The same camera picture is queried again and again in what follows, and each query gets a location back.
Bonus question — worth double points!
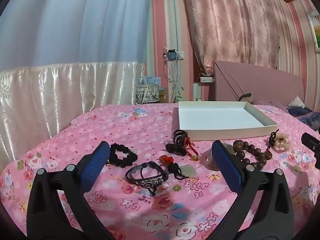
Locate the pink padded headboard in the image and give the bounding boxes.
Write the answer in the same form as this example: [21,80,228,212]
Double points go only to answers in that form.
[213,60,305,106]

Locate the dark patterned clothes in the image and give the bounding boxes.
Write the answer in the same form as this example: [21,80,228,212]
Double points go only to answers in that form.
[287,106,320,132]

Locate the hanging charger cables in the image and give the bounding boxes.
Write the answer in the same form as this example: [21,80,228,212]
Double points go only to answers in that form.
[163,59,184,103]

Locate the framed wall picture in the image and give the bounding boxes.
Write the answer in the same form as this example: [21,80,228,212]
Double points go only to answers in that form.
[308,11,320,52]

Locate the light blue paper bag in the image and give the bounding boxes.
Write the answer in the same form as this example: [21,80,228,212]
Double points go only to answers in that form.
[143,76,162,86]

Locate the cream satin curtain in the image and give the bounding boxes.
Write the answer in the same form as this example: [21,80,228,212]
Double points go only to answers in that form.
[0,61,147,167]

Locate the brown cardboard box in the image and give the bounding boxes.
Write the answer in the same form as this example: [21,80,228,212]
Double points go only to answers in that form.
[158,87,169,103]

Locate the brown wooden bead bracelet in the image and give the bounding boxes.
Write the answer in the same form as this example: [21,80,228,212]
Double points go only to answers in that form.
[233,140,273,172]

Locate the wall socket with charger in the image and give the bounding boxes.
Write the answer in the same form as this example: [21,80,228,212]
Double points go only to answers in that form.
[163,46,185,62]

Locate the clear plastic packet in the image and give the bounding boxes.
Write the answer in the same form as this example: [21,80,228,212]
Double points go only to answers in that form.
[200,148,221,172]

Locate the jade pendant black cord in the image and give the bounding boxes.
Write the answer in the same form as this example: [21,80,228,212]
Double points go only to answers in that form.
[159,155,198,181]

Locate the black and white tote bag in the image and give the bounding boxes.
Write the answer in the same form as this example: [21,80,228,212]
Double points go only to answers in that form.
[136,83,161,105]

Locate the cream bead bracelet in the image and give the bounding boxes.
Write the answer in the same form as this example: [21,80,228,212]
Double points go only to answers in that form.
[268,129,291,153]

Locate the white shallow cardboard tray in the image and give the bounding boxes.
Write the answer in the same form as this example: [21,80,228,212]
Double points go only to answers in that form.
[178,101,279,142]

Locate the purple pillow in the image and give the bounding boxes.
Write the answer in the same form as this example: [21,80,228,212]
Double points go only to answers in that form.
[251,98,288,111]

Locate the black scrunchie bracelet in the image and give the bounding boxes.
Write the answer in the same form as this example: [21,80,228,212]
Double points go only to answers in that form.
[106,143,138,168]

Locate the pink floral bedspread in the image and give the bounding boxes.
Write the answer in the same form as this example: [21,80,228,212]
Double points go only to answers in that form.
[0,102,320,240]

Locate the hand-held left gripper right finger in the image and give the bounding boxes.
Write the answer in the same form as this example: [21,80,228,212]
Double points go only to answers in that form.
[211,140,295,240]

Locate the black cord red knot charm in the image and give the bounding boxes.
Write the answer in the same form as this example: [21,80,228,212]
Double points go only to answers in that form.
[165,129,191,156]

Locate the pale blue sheer curtain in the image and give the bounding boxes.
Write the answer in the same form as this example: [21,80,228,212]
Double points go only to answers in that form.
[0,0,153,73]

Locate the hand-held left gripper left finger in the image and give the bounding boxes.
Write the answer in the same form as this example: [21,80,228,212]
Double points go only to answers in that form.
[26,141,115,240]

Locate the pink floral curtain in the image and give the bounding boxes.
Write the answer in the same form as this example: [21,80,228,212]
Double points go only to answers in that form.
[179,0,280,74]

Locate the black leather bracelet silver charm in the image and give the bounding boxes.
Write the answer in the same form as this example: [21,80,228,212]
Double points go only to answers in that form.
[125,162,167,197]

